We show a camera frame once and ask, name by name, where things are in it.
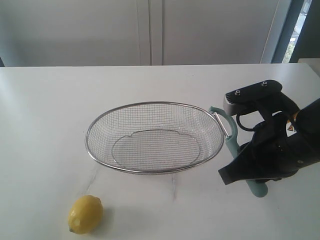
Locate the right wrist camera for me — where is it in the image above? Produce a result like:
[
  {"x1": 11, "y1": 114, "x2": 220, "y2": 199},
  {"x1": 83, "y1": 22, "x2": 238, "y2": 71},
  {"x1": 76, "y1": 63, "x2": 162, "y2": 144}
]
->
[{"x1": 223, "y1": 79, "x2": 283, "y2": 116}]

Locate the black right camera cable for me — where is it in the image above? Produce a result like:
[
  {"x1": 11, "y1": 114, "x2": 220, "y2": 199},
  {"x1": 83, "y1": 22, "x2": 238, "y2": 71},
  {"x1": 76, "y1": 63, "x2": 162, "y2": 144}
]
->
[{"x1": 235, "y1": 111, "x2": 261, "y2": 133}]

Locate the oval metal mesh basket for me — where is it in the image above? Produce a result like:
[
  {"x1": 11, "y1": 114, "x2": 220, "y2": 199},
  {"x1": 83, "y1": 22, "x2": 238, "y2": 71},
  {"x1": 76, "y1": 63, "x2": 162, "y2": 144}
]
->
[{"x1": 85, "y1": 101, "x2": 225, "y2": 175}]

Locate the teal handled peeler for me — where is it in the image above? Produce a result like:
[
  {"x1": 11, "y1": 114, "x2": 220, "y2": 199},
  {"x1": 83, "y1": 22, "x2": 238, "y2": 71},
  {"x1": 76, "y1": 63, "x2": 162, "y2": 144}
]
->
[{"x1": 209, "y1": 106, "x2": 268, "y2": 198}]

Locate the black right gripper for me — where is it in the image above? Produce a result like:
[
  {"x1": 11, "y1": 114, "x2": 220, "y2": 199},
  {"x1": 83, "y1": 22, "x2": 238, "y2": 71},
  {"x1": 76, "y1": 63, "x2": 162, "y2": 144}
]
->
[{"x1": 218, "y1": 92, "x2": 300, "y2": 185}]

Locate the yellow lemon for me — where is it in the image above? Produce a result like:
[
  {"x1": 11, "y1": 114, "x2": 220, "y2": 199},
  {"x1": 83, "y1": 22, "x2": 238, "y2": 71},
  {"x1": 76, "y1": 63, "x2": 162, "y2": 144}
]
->
[{"x1": 67, "y1": 195, "x2": 104, "y2": 235}]

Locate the white side table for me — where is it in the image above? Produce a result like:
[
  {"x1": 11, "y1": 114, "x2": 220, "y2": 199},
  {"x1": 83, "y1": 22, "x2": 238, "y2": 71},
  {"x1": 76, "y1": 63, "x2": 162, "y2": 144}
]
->
[{"x1": 298, "y1": 58, "x2": 320, "y2": 77}]

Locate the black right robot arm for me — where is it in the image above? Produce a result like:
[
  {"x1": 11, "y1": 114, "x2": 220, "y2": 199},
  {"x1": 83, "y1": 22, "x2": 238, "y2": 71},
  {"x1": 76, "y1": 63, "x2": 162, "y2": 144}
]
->
[{"x1": 218, "y1": 92, "x2": 320, "y2": 185}]

